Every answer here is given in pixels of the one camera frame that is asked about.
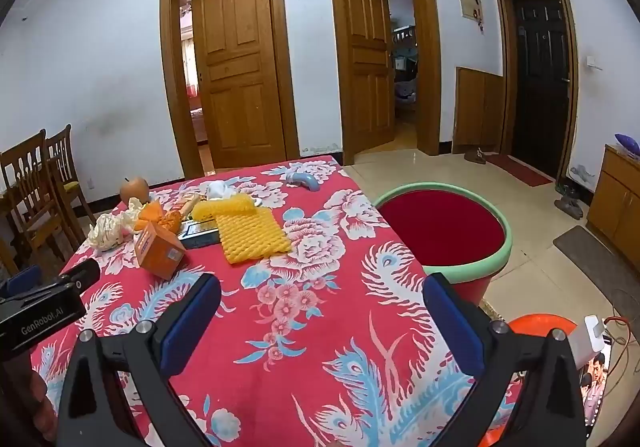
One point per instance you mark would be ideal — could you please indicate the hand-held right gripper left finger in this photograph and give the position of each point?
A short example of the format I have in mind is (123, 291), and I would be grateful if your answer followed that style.
(192, 322)

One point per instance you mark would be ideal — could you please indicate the apple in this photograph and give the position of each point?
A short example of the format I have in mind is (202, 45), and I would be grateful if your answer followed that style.
(134, 189)

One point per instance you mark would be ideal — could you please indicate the wooden panel door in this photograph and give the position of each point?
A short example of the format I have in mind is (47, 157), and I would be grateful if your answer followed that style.
(365, 62)
(235, 62)

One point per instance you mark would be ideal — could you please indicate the grey floor mat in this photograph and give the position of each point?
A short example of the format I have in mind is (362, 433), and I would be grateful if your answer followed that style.
(595, 252)

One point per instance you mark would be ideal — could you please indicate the white wall switch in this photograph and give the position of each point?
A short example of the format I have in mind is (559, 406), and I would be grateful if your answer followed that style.
(593, 62)

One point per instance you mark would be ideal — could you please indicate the orange cardboard box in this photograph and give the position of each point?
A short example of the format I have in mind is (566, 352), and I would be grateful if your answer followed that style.
(160, 249)

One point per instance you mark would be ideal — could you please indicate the yellow foam fruit net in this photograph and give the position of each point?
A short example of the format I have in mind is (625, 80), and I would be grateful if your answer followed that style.
(250, 232)

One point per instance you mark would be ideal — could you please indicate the black entrance door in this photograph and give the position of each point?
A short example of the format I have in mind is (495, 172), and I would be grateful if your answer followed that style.
(540, 77)

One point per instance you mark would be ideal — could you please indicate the orange plastic stool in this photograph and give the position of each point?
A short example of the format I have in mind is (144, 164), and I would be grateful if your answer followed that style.
(530, 324)

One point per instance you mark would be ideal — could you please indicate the person's left hand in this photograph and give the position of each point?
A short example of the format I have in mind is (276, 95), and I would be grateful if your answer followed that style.
(42, 407)

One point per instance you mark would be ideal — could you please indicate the white teal medicine box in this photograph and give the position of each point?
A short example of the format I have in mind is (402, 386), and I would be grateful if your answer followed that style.
(200, 236)

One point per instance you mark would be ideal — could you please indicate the orange plastic wrapper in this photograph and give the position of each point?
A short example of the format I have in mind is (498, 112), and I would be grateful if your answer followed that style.
(157, 217)

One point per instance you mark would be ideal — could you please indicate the pair of dark shoes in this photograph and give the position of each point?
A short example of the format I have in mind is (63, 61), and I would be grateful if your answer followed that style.
(564, 188)

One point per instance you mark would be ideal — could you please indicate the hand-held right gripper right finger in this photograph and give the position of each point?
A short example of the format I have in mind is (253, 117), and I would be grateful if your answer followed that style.
(450, 322)

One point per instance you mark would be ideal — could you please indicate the wooden wall cabinet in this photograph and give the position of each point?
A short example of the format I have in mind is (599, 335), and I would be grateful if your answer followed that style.
(477, 107)

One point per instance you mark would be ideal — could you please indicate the blue curved plastic tube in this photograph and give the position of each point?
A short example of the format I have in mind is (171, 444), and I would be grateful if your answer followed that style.
(302, 179)

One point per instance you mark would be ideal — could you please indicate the red basin with green rim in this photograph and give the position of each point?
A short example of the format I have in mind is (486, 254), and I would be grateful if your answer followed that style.
(440, 227)

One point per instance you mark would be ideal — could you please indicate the wall electrical panel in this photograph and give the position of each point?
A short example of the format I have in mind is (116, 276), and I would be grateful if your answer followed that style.
(470, 2)

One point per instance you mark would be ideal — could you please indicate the purple object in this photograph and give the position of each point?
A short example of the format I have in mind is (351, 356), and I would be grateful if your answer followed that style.
(627, 142)

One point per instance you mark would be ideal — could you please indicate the smartphone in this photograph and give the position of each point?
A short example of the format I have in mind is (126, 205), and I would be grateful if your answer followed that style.
(595, 377)

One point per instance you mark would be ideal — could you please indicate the brown shoe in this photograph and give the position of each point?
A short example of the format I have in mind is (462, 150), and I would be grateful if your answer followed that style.
(475, 156)

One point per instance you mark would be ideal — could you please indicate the pair of grey shoes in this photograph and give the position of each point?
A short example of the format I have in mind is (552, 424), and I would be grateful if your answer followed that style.
(570, 207)

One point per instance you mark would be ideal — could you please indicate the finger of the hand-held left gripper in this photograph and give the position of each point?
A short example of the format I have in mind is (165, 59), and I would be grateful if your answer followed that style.
(22, 279)
(82, 274)

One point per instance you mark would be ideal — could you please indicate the orange snack packet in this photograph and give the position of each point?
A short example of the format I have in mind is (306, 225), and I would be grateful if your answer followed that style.
(192, 204)

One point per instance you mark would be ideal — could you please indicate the white charger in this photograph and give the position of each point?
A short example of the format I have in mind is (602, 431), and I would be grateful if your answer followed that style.
(595, 332)

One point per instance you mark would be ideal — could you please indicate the red floral tablecloth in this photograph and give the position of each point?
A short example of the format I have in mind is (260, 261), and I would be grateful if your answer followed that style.
(310, 327)

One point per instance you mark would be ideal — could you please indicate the wooden sideboard cabinet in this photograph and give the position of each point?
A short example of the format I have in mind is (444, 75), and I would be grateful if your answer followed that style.
(615, 202)

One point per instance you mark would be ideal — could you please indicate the red doormat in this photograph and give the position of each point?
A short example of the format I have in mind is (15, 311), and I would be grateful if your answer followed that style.
(520, 168)

